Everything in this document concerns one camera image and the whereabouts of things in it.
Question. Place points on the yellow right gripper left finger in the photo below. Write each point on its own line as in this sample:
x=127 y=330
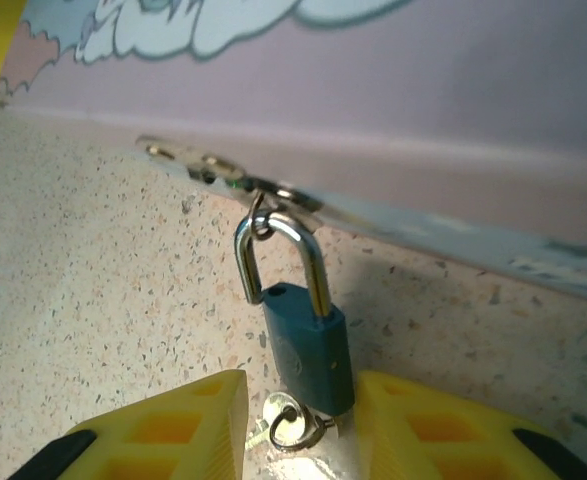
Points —
x=173 y=430

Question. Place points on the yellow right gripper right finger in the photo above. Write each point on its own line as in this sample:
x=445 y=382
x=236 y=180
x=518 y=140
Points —
x=448 y=440

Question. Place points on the small silver key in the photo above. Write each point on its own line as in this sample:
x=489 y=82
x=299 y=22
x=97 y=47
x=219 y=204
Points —
x=279 y=407

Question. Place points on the blue padlock with silver shackle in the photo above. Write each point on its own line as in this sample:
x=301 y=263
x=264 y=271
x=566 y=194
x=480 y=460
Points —
x=308 y=350

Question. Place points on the grey packet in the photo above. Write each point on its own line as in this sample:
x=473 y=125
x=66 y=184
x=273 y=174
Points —
x=423 y=100

